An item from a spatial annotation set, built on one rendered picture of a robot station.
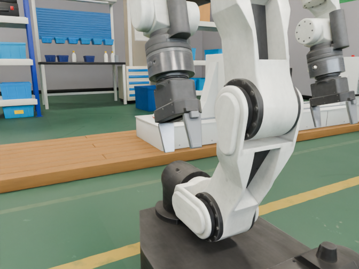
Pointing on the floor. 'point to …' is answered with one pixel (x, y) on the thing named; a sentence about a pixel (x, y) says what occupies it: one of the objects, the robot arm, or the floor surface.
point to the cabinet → (136, 79)
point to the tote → (145, 97)
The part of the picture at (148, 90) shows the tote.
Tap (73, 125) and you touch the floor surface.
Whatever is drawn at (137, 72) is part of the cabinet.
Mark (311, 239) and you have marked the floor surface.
